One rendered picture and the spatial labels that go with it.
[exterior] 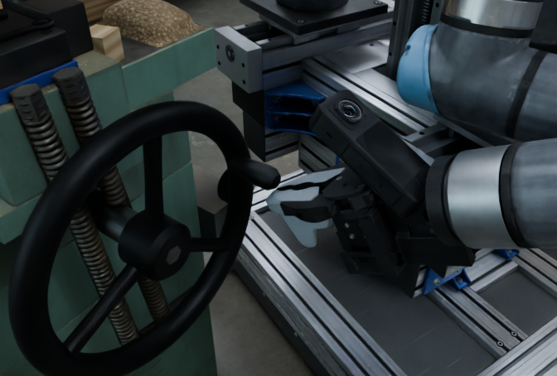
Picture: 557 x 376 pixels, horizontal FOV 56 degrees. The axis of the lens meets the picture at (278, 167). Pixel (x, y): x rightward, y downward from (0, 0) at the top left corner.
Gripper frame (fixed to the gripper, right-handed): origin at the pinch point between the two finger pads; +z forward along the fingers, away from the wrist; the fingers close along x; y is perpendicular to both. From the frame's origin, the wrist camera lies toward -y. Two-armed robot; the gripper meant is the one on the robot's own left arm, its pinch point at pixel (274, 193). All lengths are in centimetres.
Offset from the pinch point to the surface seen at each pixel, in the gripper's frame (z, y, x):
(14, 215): 10.6, -10.0, -19.5
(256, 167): -0.3, -3.5, -1.0
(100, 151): -1.2, -12.5, -15.2
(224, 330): 74, 53, 27
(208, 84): 161, 2, 131
